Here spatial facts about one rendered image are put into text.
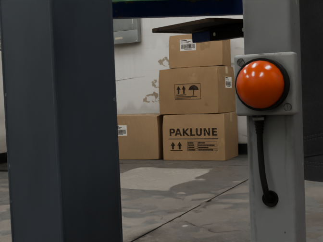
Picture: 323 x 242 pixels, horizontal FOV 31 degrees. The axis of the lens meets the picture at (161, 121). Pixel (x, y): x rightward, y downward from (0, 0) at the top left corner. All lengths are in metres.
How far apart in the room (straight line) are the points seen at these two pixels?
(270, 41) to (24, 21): 0.79
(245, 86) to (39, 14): 0.77
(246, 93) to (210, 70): 4.78
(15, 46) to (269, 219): 0.83
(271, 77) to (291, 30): 0.06
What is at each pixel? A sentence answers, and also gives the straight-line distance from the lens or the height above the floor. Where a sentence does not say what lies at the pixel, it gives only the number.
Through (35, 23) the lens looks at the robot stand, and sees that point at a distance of 1.19.
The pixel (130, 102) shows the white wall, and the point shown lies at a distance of 6.12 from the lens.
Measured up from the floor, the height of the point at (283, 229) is 0.53.
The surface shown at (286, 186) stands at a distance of 0.50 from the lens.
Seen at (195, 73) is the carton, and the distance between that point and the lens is 5.29.
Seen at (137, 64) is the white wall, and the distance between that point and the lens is 6.08.
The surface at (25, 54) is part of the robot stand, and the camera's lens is 1.21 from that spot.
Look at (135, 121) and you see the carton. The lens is 5.56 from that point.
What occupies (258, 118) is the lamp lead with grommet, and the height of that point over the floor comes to 0.62.
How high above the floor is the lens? 0.65
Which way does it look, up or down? 3 degrees down
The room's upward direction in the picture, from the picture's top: 2 degrees counter-clockwise
